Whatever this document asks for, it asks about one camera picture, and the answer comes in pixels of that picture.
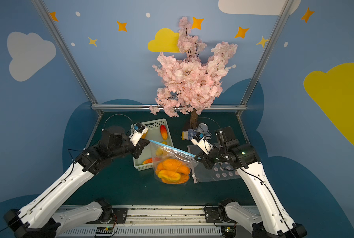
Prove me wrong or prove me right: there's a small circuit board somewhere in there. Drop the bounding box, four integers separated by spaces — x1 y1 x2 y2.
94 226 114 238

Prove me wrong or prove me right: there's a clear pink-dotted zip bag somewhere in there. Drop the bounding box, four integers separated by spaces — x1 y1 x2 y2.
187 144 241 184

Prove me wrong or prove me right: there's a clear blue-zip bag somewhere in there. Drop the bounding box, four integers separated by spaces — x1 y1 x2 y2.
149 140 198 185

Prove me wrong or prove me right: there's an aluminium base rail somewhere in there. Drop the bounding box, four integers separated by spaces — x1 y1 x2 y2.
35 205 294 238

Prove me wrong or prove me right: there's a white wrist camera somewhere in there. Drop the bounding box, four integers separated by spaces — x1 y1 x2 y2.
191 131 214 155
128 123 148 146

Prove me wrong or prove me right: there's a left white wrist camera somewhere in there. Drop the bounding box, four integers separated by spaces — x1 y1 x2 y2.
128 123 148 146

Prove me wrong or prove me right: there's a black mounting plate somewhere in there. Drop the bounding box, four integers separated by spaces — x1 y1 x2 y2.
203 205 236 224
88 207 128 224

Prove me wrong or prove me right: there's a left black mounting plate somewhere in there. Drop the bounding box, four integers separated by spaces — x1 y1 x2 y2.
88 207 128 224

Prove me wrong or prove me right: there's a red orange mango front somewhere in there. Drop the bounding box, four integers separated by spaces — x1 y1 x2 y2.
141 158 153 165

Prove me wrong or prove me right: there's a pink cherry blossom tree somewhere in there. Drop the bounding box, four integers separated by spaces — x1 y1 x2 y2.
150 16 237 129

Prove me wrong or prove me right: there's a white perforated plastic basket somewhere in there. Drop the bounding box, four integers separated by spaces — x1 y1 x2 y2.
133 119 174 171

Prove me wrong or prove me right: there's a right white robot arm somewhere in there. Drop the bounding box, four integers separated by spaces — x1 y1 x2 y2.
191 127 307 238

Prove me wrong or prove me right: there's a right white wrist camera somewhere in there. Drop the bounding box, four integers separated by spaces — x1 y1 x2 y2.
191 131 214 155

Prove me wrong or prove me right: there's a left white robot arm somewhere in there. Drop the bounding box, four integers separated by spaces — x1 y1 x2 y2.
3 123 150 238

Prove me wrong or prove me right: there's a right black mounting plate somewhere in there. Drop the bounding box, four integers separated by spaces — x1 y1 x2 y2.
203 205 236 224

